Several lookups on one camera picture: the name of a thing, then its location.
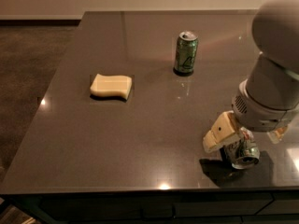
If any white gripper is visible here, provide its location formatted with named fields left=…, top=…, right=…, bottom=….
left=203, top=80, right=299, bottom=153

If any white 7up can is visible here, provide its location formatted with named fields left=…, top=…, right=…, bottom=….
left=223, top=127, right=260, bottom=170

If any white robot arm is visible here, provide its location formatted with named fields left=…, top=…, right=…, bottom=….
left=203, top=0, right=299, bottom=153

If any green soda can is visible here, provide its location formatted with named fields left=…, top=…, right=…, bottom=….
left=174, top=31, right=198, bottom=76

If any dark cabinet under table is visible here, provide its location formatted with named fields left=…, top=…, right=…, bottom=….
left=4, top=190, right=299, bottom=224

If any yellow sponge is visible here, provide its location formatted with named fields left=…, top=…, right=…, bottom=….
left=90, top=74, right=133, bottom=100

